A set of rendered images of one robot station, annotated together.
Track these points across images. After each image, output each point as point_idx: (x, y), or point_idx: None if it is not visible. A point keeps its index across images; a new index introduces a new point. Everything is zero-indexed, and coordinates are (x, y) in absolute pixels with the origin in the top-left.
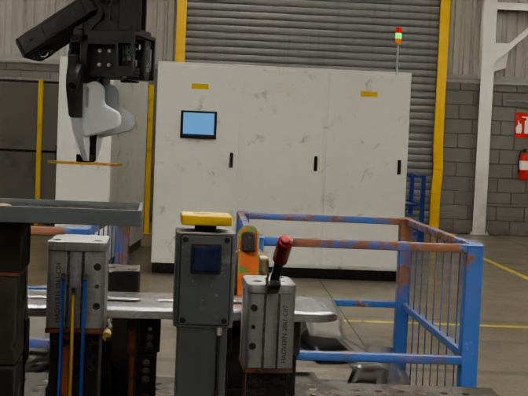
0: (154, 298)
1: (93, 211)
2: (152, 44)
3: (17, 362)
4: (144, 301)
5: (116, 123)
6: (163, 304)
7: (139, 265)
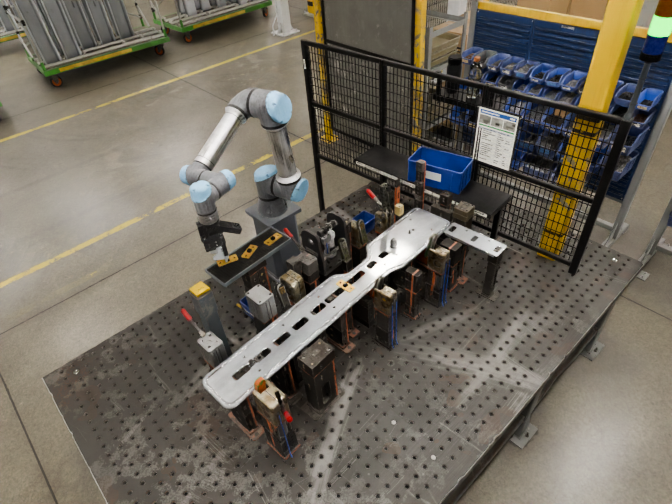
0: (272, 349)
1: (215, 263)
2: (204, 243)
3: (247, 288)
4: (271, 344)
5: (211, 252)
6: (261, 345)
7: (309, 366)
